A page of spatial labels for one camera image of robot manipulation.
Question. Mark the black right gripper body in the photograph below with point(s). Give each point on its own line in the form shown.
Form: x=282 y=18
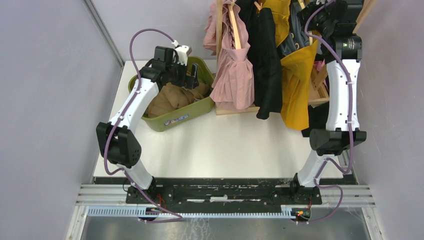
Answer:
x=320 y=20

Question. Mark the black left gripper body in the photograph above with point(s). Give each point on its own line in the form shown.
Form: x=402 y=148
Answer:
x=177 y=73

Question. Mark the tan brown skirt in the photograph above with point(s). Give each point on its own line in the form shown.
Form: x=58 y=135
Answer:
x=172 y=97

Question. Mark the yellow skirt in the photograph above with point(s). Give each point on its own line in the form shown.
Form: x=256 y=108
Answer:
x=297 y=65

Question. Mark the cream hanger of yellow skirt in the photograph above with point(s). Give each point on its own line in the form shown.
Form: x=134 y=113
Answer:
x=303 y=13

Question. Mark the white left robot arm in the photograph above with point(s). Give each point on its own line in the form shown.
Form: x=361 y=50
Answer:
x=116 y=138

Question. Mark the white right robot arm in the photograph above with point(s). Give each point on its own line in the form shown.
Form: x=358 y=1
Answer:
x=343 y=51

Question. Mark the pink pleated skirt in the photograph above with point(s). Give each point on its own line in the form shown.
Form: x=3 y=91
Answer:
x=233 y=85

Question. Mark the black skirt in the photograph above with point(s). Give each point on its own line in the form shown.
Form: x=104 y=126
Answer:
x=263 y=55

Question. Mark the olive green plastic basket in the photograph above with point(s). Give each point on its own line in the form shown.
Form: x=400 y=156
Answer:
x=192 y=111

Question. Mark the small pink cloth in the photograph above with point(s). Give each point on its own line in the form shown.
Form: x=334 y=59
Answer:
x=319 y=66

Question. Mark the aluminium corner profile left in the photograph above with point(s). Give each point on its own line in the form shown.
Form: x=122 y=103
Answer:
x=95 y=15

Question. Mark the black cloth on table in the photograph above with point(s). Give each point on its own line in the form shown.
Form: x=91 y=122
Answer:
x=317 y=118

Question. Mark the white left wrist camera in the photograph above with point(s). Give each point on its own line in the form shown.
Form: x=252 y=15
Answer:
x=183 y=52

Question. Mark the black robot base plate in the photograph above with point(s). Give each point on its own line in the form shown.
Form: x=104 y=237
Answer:
x=230 y=195

